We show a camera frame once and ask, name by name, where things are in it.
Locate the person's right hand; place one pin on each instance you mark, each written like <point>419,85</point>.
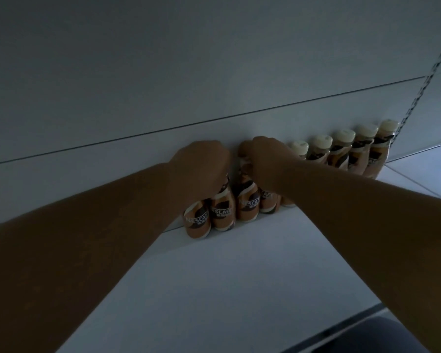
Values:
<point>268,161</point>

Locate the person's left hand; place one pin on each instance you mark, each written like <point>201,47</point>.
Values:
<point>196,163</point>

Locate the person's right fingers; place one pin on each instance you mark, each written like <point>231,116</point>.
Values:
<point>244,152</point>

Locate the person's left fingers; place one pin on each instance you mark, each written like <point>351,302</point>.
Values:
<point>222,172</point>

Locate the brown coffee drink bottle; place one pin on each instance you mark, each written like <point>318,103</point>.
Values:
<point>247,202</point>
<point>222,211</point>

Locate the person's left forearm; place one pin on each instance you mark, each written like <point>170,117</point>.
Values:
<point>73,253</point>

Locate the person's right forearm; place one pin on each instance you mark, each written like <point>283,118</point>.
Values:
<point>382,235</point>

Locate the white shelf board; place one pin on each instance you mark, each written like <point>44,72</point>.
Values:
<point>250,275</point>

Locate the row of brown coffee bottles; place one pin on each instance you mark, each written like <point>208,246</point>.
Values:
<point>360,158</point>

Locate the slotted metal shelf rail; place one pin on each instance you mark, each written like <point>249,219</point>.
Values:
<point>424,86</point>

